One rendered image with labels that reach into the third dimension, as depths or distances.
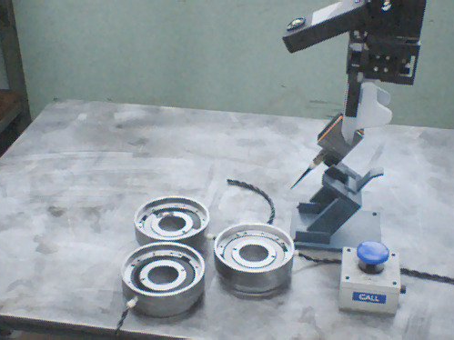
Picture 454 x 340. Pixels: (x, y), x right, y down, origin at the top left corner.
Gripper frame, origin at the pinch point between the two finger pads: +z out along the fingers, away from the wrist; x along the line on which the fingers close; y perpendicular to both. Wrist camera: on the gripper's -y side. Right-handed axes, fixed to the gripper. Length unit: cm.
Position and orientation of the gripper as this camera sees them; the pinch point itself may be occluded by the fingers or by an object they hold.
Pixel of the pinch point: (345, 129)
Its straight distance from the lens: 95.3
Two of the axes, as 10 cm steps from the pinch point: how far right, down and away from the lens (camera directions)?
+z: -0.3, 8.5, 5.2
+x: 1.6, -5.1, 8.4
